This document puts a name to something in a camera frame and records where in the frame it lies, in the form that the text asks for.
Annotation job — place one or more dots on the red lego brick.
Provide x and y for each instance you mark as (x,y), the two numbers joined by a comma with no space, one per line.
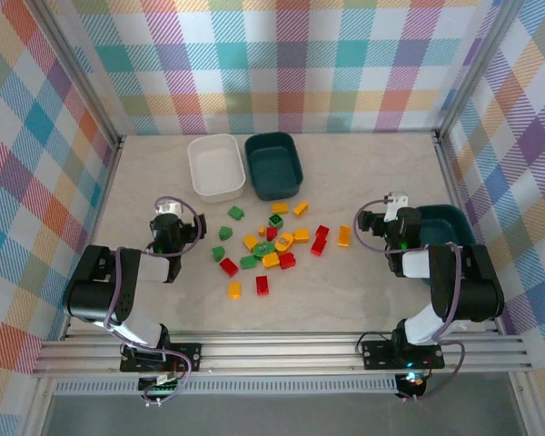
(287,260)
(229,266)
(271,233)
(262,285)
(321,230)
(319,245)

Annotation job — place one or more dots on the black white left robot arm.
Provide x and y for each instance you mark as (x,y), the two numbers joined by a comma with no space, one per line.
(95,290)

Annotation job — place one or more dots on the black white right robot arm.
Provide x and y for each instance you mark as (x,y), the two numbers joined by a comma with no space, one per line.
(472,281)

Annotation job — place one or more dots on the dark teal plastic container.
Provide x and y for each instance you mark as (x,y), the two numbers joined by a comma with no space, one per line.
(445,222)
(274,165)

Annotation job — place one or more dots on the long orange-yellow lego brick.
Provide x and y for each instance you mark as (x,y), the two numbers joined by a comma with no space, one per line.
(344,235)

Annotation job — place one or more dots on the white plastic container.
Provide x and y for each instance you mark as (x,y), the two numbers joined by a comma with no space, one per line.
(215,168)

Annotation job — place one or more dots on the green round lego with face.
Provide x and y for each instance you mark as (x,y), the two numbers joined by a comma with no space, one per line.
(264,248)

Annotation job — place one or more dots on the green square lego brick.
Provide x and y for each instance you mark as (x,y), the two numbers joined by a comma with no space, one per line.
(276,221)

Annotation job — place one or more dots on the yellow oval lego marked 120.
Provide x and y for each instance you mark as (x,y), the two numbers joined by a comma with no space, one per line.
(283,241)

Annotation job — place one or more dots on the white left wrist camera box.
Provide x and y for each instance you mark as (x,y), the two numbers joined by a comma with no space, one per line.
(169,208)

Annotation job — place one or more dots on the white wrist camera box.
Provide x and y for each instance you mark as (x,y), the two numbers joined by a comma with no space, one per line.
(396,202)
(169,208)

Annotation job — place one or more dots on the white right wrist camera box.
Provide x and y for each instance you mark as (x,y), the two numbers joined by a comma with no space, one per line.
(396,202)

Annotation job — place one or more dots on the aluminium side rail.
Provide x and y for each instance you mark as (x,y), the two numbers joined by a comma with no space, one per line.
(103,191)
(449,172)

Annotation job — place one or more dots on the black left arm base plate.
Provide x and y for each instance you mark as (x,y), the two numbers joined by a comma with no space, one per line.
(186,356)

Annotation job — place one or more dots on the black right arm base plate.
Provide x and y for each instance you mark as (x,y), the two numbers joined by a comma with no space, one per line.
(377,354)

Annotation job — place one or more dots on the aluminium frame rail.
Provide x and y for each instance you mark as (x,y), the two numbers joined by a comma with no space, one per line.
(277,354)

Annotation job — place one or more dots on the aluminium frame post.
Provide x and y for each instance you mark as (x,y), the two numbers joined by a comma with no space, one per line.
(471,68)
(86,68)

